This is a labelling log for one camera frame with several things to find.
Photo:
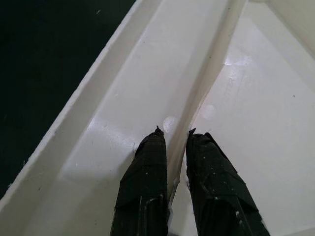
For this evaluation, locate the black tablecloth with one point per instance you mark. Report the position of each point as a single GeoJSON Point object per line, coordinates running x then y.
{"type": "Point", "coordinates": [37, 61]}

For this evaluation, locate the white plastic children table top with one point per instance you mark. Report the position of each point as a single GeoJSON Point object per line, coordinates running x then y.
{"type": "Point", "coordinates": [246, 123]}

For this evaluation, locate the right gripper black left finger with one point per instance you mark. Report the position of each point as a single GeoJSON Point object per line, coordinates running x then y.
{"type": "Point", "coordinates": [145, 191]}

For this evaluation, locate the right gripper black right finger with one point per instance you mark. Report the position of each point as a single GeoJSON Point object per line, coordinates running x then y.
{"type": "Point", "coordinates": [216, 191]}

